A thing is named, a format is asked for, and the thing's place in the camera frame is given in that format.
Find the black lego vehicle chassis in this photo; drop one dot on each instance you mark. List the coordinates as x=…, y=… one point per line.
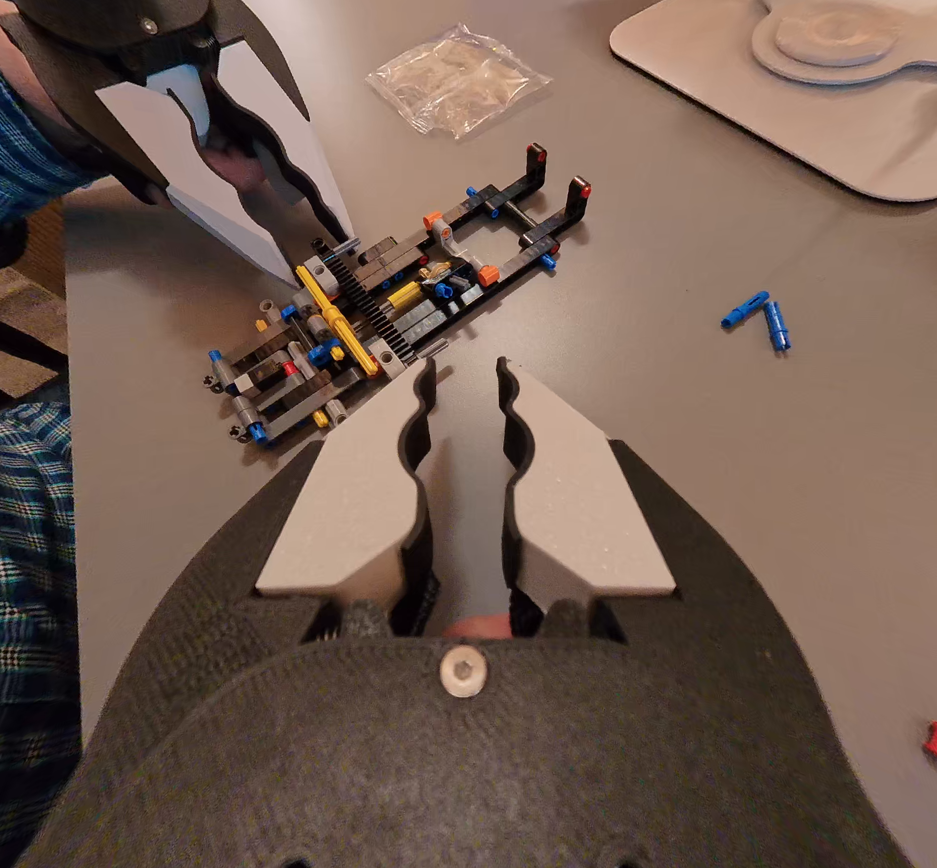
x=432, y=319

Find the blue plaid clothing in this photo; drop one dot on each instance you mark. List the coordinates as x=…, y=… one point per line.
x=33, y=590

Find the white monitor stand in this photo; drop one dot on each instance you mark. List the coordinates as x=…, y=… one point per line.
x=732, y=77

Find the clear plastic bag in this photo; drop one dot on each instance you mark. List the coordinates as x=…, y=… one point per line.
x=457, y=77

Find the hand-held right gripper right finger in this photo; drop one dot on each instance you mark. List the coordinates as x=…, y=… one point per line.
x=585, y=509

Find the person's left hand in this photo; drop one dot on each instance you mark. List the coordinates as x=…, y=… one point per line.
x=230, y=165

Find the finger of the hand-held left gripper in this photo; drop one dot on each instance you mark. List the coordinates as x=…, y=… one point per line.
x=252, y=88
x=139, y=121

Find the red lego piece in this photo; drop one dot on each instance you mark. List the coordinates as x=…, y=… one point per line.
x=930, y=740

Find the dark chair frame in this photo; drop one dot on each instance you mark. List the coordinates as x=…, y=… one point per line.
x=29, y=341

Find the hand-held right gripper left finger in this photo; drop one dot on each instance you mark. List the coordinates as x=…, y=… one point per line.
x=351, y=509

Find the blue lego pin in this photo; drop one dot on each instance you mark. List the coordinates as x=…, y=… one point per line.
x=743, y=312
x=777, y=326

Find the person's left forearm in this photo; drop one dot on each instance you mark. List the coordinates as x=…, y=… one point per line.
x=36, y=151

